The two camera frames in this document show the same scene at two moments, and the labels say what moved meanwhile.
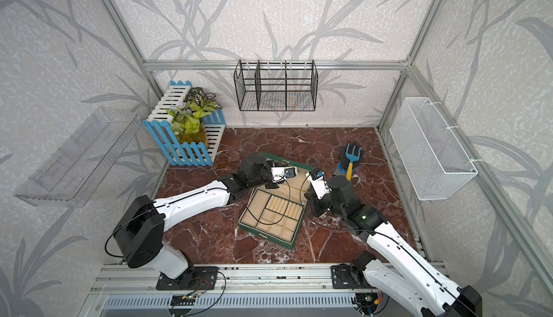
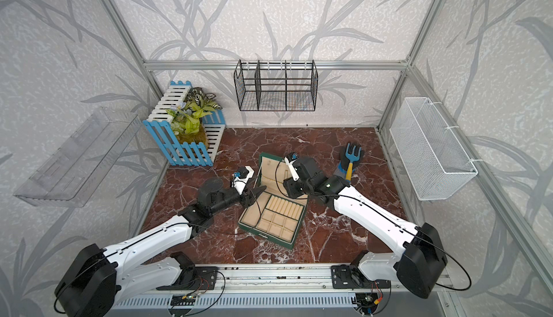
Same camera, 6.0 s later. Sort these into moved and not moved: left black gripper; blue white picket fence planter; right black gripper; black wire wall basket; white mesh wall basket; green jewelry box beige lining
Moved: right black gripper; left black gripper
Not moved: blue white picket fence planter; green jewelry box beige lining; white mesh wall basket; black wire wall basket
